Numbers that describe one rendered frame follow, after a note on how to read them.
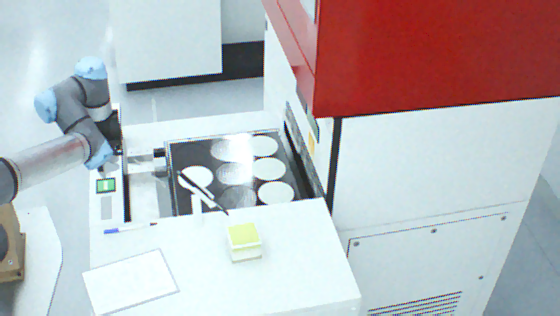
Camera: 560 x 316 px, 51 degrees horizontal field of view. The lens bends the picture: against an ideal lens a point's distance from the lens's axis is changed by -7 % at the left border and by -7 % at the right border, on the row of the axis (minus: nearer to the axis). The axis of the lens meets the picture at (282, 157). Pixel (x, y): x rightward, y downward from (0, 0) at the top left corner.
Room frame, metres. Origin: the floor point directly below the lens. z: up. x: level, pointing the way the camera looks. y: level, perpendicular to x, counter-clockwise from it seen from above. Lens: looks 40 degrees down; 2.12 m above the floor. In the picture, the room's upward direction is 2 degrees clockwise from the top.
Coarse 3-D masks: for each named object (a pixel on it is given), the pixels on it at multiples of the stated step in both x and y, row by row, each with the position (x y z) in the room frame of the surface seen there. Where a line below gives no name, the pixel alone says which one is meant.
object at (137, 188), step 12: (132, 180) 1.35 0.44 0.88; (144, 180) 1.35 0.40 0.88; (132, 192) 1.30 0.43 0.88; (144, 192) 1.30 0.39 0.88; (156, 192) 1.30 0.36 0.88; (132, 204) 1.25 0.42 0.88; (144, 204) 1.25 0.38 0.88; (156, 204) 1.26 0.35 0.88; (132, 216) 1.20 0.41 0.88; (144, 216) 1.21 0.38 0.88; (156, 216) 1.21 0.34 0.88
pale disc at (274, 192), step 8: (264, 184) 1.34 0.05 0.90; (272, 184) 1.34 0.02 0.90; (280, 184) 1.34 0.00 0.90; (264, 192) 1.30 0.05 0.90; (272, 192) 1.31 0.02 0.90; (280, 192) 1.31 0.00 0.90; (288, 192) 1.31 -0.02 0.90; (264, 200) 1.27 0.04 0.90; (272, 200) 1.27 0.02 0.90; (280, 200) 1.28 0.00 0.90; (288, 200) 1.28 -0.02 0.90
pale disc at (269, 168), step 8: (264, 160) 1.44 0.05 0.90; (272, 160) 1.45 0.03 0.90; (256, 168) 1.41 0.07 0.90; (264, 168) 1.41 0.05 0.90; (272, 168) 1.41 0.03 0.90; (280, 168) 1.41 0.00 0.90; (256, 176) 1.37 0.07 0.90; (264, 176) 1.37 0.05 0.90; (272, 176) 1.37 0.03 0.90; (280, 176) 1.38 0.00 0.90
